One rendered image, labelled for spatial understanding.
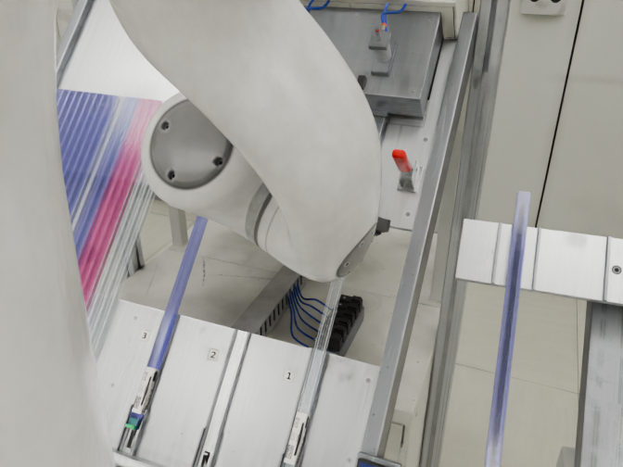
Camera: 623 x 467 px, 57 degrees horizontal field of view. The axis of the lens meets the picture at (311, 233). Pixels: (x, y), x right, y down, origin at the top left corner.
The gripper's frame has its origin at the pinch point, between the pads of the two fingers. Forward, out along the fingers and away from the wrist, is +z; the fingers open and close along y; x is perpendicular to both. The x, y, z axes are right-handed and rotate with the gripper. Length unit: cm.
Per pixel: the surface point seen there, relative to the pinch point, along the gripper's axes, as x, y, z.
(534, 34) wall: -99, -14, 150
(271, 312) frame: 14.7, 21.3, 42.4
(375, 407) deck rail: 19.9, -8.5, 6.3
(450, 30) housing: -31.3, -6.8, 14.5
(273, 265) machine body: 5, 32, 63
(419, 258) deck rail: 1.4, -9.6, 9.6
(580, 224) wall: -39, -45, 192
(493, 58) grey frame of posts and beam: -30.5, -12.8, 20.8
